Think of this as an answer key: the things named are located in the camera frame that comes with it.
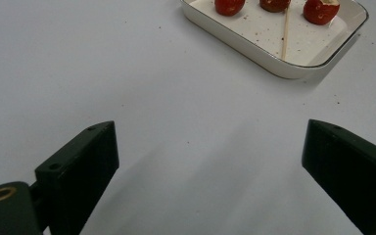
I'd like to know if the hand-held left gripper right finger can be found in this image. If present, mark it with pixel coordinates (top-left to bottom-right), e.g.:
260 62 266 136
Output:
301 118 376 235

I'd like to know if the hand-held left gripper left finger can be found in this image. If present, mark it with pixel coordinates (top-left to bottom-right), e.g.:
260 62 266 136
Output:
34 120 120 235

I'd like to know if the white rectangular tray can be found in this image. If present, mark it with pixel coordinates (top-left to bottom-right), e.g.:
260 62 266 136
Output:
179 0 370 80

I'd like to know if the thin wooden skewer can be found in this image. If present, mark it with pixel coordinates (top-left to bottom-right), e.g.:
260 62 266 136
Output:
280 2 291 62

